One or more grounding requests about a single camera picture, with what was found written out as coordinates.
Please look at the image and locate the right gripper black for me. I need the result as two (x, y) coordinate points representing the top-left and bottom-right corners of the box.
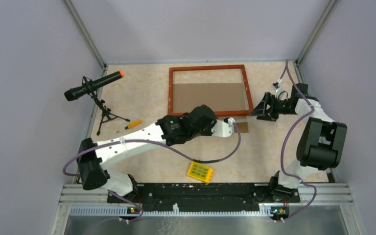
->
(249, 92), (297, 122)

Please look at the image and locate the brown cardboard backing board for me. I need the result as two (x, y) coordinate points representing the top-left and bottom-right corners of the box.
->
(167, 83), (253, 133)

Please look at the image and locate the red wooden picture frame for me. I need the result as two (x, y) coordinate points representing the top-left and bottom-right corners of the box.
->
(167, 65), (254, 117)

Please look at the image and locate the yellow handled screwdriver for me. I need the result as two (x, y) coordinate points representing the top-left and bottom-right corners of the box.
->
(116, 120), (142, 133)

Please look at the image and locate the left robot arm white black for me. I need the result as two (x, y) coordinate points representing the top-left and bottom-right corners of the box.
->
(76, 105), (226, 202)

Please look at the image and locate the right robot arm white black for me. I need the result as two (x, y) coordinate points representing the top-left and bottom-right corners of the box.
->
(251, 83), (347, 202)

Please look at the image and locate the black mini tripod stand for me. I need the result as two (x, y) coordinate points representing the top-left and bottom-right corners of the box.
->
(82, 76), (130, 136)

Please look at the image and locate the black microphone orange tip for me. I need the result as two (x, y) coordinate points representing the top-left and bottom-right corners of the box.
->
(64, 70), (124, 101)

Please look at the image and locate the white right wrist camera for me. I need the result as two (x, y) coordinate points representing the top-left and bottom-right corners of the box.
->
(272, 79), (288, 99)

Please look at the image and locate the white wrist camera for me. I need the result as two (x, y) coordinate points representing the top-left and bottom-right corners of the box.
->
(211, 117), (235, 138)
(272, 79), (288, 99)

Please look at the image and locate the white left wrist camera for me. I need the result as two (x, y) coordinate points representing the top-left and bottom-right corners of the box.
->
(211, 117), (235, 138)

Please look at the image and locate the white slotted cable duct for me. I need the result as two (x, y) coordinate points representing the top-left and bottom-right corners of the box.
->
(70, 205), (273, 217)

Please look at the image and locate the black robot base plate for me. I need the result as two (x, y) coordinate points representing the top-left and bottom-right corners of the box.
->
(124, 183), (300, 212)

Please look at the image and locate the aluminium rail frame front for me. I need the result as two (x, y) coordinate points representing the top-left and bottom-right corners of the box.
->
(51, 183), (365, 235)

